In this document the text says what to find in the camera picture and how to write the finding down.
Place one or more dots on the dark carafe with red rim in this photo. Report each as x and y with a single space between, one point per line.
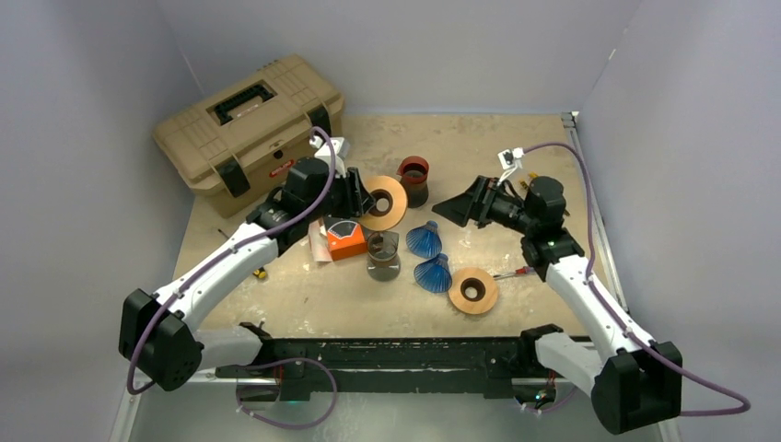
413 172

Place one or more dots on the tan plastic toolbox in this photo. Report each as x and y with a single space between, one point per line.
235 146

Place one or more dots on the aluminium frame rail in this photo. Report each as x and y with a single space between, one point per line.
123 424

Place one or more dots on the blue glass dripper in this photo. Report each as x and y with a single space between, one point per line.
424 241
433 275

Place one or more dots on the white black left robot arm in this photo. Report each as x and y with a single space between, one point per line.
158 330

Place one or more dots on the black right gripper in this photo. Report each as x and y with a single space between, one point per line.
475 203

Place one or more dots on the red handled screwdriver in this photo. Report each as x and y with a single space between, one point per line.
517 272

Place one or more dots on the yellow black screwdriver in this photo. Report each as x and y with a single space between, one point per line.
259 273

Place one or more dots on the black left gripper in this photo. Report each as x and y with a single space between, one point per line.
356 199

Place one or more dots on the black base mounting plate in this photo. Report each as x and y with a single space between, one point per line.
493 367

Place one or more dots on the clear glass carafe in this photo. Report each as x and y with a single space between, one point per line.
383 262

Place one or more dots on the white paper coffee filters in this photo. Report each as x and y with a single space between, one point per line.
318 242

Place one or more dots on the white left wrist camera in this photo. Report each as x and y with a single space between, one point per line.
323 151

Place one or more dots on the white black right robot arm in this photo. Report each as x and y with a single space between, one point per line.
631 379

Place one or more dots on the yellow black pliers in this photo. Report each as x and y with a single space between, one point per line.
525 183

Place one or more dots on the wooden dripper ring holder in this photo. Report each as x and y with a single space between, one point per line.
390 206

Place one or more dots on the black orange coffee filter box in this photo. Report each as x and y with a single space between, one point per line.
345 239

